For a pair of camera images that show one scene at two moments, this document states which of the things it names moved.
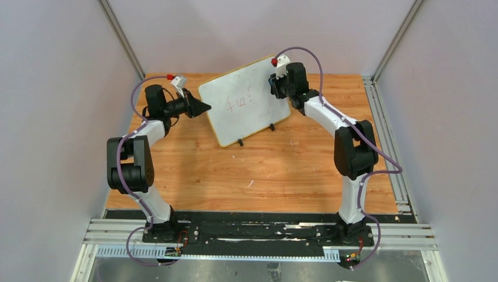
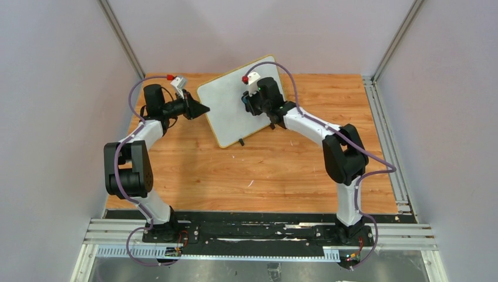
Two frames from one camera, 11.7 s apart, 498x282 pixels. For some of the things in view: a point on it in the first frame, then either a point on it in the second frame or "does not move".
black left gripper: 189,105 does not move
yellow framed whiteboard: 243,103 does not move
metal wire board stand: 272,127 does not move
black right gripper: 275,87 to 254,105
